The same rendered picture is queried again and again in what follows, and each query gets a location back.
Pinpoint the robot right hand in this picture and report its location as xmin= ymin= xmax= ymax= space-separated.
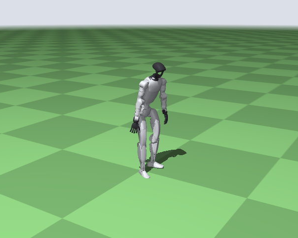
xmin=130 ymin=117 xmax=140 ymax=133

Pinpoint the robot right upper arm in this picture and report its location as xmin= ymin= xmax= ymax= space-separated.
xmin=137 ymin=80 xmax=149 ymax=105

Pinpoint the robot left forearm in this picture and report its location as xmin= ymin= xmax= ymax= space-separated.
xmin=160 ymin=98 xmax=167 ymax=111

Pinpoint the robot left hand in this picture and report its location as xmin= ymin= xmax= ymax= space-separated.
xmin=162 ymin=110 xmax=168 ymax=124

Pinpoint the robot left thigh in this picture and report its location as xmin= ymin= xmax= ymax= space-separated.
xmin=148 ymin=108 xmax=160 ymax=143

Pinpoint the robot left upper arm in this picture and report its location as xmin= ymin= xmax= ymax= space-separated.
xmin=159 ymin=77 xmax=167 ymax=100

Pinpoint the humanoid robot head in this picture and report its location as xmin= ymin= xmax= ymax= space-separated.
xmin=149 ymin=62 xmax=166 ymax=81

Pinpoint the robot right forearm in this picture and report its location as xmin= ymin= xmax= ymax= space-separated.
xmin=134 ymin=100 xmax=142 ymax=121

